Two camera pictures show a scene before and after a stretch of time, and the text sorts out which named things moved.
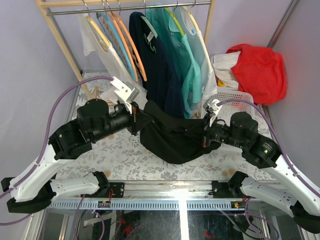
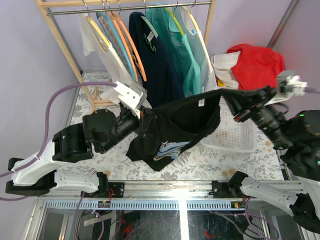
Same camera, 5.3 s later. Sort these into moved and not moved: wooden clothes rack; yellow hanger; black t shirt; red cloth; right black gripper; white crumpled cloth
Moved: black t shirt; right black gripper
Not moved: white crumpled cloth; yellow hanger; wooden clothes rack; red cloth
